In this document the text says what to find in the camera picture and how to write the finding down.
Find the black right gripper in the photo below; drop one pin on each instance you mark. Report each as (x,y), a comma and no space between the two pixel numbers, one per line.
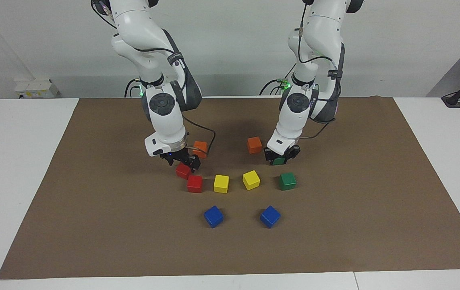
(183,155)

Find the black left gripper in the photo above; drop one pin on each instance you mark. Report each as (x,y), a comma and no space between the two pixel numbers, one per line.
(282,155)

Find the green wooden cube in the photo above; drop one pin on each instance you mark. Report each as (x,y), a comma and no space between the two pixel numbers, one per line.
(287,181)
(279,161)

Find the red wooden cube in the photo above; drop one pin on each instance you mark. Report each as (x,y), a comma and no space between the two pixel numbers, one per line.
(182,172)
(194,184)

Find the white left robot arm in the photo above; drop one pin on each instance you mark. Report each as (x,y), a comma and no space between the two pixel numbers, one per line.
(298,121)

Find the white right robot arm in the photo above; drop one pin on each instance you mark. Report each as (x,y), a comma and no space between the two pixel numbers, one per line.
(161,117)

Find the orange wooden cube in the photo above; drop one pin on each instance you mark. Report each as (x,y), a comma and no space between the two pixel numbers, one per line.
(202,145)
(254,145)

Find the yellow wooden cube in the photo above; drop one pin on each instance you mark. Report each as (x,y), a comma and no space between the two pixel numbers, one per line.
(221,183)
(251,180)

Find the blue wooden cube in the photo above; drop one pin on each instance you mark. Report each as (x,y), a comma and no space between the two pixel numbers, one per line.
(270,216)
(213,216)

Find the brown table mat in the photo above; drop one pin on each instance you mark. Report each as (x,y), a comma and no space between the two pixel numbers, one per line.
(133,225)

